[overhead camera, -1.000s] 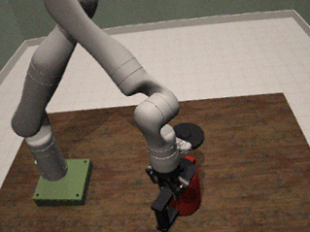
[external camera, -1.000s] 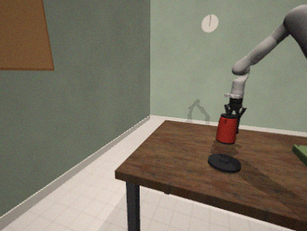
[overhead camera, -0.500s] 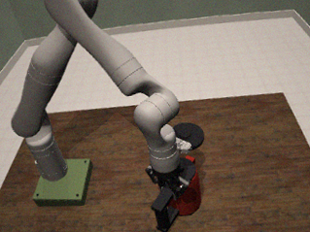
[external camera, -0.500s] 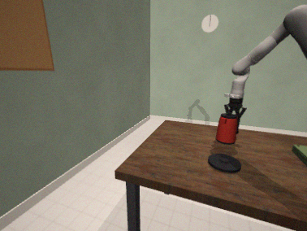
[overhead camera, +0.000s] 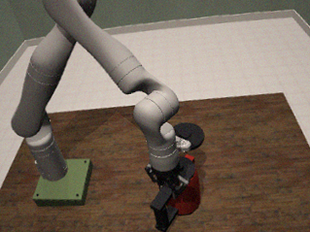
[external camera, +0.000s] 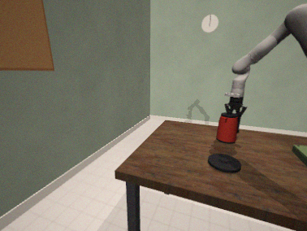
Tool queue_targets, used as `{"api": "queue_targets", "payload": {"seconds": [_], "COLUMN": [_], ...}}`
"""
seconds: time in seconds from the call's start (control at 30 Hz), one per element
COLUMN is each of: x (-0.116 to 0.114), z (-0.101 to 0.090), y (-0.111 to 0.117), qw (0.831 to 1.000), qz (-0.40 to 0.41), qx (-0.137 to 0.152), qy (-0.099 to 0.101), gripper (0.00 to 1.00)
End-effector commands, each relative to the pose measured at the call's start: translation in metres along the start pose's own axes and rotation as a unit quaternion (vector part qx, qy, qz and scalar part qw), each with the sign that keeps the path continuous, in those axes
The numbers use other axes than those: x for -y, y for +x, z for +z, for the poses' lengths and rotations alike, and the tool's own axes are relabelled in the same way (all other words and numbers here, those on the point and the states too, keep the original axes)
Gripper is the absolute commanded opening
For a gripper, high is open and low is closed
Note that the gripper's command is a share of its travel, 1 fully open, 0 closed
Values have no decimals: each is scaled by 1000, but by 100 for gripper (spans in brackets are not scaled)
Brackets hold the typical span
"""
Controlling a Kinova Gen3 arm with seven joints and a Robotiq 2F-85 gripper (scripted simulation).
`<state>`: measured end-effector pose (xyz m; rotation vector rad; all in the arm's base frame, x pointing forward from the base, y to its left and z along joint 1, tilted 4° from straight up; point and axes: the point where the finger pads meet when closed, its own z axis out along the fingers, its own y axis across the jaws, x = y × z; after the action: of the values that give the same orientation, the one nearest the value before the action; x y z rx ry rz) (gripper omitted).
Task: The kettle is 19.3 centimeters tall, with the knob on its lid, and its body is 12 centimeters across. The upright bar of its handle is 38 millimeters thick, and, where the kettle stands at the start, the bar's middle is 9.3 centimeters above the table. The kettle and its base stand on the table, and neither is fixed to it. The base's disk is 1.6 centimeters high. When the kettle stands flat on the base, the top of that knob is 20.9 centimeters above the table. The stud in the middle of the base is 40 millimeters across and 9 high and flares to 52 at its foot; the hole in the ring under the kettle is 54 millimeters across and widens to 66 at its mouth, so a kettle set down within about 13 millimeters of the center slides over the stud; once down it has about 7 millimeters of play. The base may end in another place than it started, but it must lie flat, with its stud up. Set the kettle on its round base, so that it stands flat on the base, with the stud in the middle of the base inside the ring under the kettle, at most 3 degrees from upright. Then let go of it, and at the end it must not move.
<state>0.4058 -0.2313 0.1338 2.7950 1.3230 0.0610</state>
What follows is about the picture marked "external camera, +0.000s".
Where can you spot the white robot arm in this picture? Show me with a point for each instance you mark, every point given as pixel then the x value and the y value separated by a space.
pixel 295 23

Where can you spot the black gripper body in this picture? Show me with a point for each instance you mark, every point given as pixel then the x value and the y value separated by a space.
pixel 236 101

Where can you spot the red kettle with black handle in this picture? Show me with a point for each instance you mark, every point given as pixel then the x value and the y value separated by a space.
pixel 227 127

